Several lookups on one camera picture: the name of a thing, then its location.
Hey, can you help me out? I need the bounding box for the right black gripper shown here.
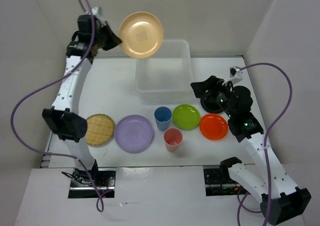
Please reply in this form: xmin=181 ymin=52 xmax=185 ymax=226
xmin=191 ymin=75 xmax=236 ymax=118

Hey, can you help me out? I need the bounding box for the beige plastic plate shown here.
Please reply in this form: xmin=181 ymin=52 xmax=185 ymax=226
xmin=118 ymin=11 xmax=164 ymax=59

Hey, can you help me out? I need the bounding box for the blue plastic cup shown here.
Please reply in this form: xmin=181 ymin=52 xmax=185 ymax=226
xmin=154 ymin=106 xmax=172 ymax=132

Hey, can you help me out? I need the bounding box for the pink plastic cup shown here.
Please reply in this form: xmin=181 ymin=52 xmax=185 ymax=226
xmin=163 ymin=128 xmax=183 ymax=153

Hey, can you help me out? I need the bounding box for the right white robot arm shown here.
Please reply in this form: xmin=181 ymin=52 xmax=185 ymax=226
xmin=190 ymin=76 xmax=311 ymax=226

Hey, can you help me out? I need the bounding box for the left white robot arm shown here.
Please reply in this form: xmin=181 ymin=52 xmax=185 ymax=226
xmin=42 ymin=12 xmax=122 ymax=186

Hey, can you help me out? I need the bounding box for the clear plastic bin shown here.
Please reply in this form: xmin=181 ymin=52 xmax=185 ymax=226
xmin=135 ymin=39 xmax=196 ymax=105

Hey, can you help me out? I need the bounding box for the black plastic plate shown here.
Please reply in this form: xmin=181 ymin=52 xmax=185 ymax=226
xmin=200 ymin=91 xmax=224 ymax=114

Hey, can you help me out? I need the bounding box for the green plastic plate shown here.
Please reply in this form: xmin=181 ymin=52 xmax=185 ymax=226
xmin=172 ymin=104 xmax=201 ymax=131

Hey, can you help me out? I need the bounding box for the orange plastic plate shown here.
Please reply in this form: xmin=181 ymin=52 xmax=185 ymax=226
xmin=199 ymin=113 xmax=229 ymax=141

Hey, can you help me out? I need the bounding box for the round bamboo tray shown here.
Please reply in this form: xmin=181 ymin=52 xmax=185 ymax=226
xmin=85 ymin=113 xmax=116 ymax=147

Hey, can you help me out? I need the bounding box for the purple plastic plate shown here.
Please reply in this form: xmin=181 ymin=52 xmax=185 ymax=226
xmin=114 ymin=114 xmax=154 ymax=154

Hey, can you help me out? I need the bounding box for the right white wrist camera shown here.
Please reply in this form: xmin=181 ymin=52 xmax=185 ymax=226
xmin=222 ymin=66 xmax=243 ymax=86

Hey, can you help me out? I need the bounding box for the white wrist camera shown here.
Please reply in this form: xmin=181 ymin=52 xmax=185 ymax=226
xmin=222 ymin=66 xmax=243 ymax=86
xmin=91 ymin=6 xmax=105 ymax=24

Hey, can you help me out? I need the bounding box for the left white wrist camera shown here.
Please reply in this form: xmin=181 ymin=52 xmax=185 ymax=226
xmin=91 ymin=6 xmax=105 ymax=24

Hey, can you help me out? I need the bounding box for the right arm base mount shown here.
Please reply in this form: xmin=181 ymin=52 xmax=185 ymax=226
xmin=203 ymin=165 xmax=247 ymax=197

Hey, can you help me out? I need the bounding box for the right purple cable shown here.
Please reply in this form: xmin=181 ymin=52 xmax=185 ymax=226
xmin=236 ymin=62 xmax=293 ymax=226

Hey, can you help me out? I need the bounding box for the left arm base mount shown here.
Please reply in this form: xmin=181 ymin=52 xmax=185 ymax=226
xmin=61 ymin=167 xmax=117 ymax=199

